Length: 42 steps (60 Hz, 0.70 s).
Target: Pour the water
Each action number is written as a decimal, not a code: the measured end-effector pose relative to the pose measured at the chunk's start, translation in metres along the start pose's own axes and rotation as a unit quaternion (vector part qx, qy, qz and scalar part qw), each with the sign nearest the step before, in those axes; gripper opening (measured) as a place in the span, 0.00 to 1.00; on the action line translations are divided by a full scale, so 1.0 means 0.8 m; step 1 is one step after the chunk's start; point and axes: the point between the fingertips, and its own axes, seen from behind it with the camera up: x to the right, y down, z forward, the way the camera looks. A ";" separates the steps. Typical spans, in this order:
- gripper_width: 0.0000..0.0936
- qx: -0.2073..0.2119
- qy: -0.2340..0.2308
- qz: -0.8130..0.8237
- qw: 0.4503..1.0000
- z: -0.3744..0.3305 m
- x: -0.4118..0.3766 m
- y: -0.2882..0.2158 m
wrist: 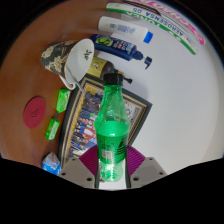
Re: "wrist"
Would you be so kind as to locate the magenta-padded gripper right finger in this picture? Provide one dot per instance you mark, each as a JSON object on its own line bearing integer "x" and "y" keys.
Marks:
{"x": 148, "y": 171}

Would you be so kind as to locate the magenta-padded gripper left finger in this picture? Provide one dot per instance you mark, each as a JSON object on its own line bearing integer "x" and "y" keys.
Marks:
{"x": 76, "y": 173}

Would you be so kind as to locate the white blue-capped lotion bottle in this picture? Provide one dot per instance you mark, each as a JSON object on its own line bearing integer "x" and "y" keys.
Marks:
{"x": 121, "y": 28}

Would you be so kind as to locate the long pink box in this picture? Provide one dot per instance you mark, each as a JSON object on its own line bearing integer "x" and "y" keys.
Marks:
{"x": 180, "y": 23}

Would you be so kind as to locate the green plastic drink bottle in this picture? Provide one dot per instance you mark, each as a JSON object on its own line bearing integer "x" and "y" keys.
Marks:
{"x": 111, "y": 136}

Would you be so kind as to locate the dark blue pump bottle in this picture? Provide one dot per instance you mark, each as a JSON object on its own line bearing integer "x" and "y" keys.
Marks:
{"x": 113, "y": 45}

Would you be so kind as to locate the metal spoon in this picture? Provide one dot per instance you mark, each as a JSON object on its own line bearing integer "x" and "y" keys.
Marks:
{"x": 76, "y": 81}

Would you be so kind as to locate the blue tissue pack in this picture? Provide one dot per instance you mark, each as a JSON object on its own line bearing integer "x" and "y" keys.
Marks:
{"x": 51, "y": 164}

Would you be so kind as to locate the small green packet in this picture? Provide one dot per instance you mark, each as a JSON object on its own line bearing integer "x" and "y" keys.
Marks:
{"x": 52, "y": 129}
{"x": 62, "y": 100}

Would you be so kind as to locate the black framed group picture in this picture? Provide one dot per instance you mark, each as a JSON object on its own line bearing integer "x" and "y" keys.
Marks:
{"x": 85, "y": 126}

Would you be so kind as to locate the long green and white box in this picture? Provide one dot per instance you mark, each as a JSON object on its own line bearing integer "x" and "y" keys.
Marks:
{"x": 156, "y": 28}

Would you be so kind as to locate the camouflage print white mug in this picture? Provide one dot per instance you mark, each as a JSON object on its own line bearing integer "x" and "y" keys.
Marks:
{"x": 58, "y": 56}

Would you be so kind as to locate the flat round red coaster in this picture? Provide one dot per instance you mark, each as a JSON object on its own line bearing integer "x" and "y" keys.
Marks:
{"x": 34, "y": 112}

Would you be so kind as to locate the brown yellow-label pump bottle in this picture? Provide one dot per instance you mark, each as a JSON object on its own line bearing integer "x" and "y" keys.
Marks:
{"x": 98, "y": 66}

